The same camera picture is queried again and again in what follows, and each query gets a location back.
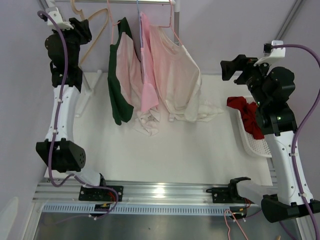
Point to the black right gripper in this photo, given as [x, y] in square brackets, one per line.
[229, 68]

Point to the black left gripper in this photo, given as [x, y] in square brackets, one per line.
[83, 31]

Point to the red t shirt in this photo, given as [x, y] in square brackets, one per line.
[248, 115]

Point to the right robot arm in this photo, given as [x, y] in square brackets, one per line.
[271, 89]

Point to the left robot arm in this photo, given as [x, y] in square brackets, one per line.
[58, 151]

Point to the pink hanger left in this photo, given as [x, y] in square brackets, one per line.
[113, 23]

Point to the pink hanger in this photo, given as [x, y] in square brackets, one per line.
[159, 41]
[113, 23]

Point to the green and white t shirt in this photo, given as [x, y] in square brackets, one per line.
[124, 76]

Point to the pink hanger right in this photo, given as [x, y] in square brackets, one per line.
[159, 41]

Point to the pink t shirt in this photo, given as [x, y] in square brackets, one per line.
[149, 96]

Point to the metal clothes rack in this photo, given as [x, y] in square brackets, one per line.
[89, 88]

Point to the white perforated basket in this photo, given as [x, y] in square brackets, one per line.
[253, 147]

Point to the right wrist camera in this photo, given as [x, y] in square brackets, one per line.
[273, 52]

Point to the aluminium frame post right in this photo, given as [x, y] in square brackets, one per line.
[289, 20]

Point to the aluminium mounting rail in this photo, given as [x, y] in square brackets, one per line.
[144, 198]

